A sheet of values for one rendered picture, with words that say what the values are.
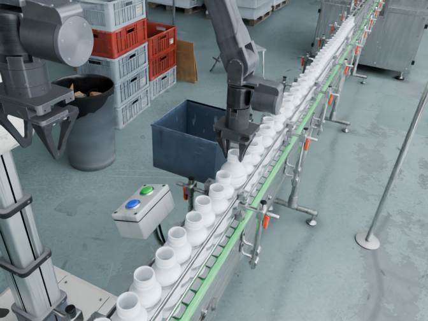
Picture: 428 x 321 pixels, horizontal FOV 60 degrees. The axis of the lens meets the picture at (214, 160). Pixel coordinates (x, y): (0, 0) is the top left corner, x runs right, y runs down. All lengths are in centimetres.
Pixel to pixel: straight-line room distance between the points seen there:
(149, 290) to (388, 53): 514
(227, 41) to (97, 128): 207
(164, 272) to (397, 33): 505
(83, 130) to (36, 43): 233
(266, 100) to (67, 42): 49
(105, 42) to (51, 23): 283
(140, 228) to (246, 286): 136
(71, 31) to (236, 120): 50
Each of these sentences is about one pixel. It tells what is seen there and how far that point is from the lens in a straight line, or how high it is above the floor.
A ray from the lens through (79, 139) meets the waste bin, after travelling 284.
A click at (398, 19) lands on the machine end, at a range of 549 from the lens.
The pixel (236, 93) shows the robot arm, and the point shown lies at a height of 137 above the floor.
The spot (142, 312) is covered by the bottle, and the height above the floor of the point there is 113.
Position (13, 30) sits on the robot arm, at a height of 157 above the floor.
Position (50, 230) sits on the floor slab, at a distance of 257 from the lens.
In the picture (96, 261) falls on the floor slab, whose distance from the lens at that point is 232.
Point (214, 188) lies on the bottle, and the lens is 90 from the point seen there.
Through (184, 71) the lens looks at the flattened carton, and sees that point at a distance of 459.
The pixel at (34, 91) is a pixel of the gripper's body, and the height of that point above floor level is 150.
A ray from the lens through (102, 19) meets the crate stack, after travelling 324.
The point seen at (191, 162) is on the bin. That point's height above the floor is 82.
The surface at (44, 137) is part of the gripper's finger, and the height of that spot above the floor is 144.
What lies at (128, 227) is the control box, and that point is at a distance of 91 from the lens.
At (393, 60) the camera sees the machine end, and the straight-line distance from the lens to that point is 560.
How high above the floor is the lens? 170
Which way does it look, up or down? 33 degrees down
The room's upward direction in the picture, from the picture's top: 4 degrees clockwise
